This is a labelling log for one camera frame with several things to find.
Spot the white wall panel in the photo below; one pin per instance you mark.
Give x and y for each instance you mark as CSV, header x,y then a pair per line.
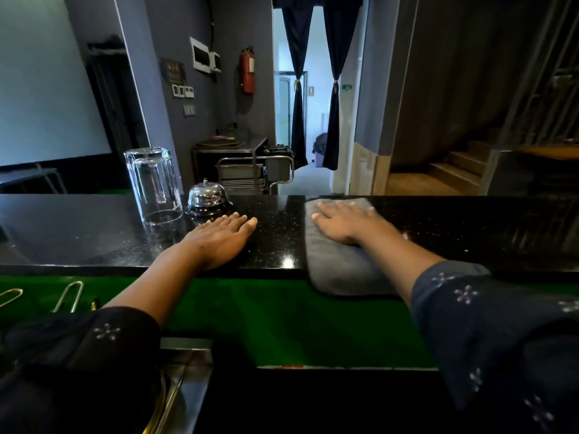
x,y
200,55

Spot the row of white wall switches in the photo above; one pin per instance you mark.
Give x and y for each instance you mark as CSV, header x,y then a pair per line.
x,y
182,91

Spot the dark wall sign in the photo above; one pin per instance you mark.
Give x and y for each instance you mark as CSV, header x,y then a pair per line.
x,y
173,71

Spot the person's right hand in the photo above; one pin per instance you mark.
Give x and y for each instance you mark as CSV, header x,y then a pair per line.
x,y
353,223

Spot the person's right little finger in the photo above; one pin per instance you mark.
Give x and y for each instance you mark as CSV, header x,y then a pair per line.
x,y
369,211

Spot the red fire extinguisher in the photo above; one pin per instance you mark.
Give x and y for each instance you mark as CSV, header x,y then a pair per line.
x,y
247,72

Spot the person's left thumb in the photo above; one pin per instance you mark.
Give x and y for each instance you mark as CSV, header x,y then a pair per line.
x,y
246,228

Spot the white projection screen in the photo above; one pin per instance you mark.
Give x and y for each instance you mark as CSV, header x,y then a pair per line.
x,y
45,76

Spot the white wall socket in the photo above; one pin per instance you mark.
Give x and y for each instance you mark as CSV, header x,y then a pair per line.
x,y
189,110

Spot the clear drinking glass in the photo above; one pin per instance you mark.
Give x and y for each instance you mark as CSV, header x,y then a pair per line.
x,y
154,187

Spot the grey bench with metal legs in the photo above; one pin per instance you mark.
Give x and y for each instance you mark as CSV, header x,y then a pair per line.
x,y
31,176

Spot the wooden staircase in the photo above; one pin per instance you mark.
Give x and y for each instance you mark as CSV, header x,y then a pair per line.
x,y
448,171

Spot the chrome service bell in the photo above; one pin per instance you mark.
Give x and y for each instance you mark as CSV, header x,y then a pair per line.
x,y
208,198

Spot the person's right thumb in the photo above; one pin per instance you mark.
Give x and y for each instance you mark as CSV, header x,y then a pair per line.
x,y
322,221

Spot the small white wall box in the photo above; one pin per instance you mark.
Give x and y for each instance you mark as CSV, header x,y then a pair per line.
x,y
216,61

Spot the person's right middle finger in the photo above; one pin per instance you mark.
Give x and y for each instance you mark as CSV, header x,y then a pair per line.
x,y
342,207

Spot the person's left hand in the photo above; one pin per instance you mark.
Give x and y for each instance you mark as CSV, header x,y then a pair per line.
x,y
217,244

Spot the metal service cart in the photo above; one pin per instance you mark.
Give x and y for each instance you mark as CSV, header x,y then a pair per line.
x,y
244,173

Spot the person's left middle finger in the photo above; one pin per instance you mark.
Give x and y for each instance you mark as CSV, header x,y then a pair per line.
x,y
229,219

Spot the person's right forearm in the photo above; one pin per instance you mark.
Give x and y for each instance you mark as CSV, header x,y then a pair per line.
x,y
402,262

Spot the person's left little finger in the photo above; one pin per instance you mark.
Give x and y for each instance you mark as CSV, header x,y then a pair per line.
x,y
206,224

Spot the stainless steel sink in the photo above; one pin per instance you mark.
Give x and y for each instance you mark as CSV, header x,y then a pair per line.
x,y
185,384

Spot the glass door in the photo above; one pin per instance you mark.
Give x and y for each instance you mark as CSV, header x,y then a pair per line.
x,y
285,108

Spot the grey cleaning cloth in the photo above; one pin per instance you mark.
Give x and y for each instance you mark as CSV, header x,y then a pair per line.
x,y
337,266

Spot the dark floral-print garment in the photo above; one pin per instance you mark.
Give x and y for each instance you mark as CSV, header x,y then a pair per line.
x,y
497,348

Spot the dark blue tied curtain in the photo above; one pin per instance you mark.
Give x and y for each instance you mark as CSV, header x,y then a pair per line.
x,y
337,85
297,85

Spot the person's left forearm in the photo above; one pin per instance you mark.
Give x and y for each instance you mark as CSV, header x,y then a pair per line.
x,y
154,284

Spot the metal stair railing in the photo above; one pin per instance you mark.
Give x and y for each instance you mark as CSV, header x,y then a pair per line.
x,y
543,85

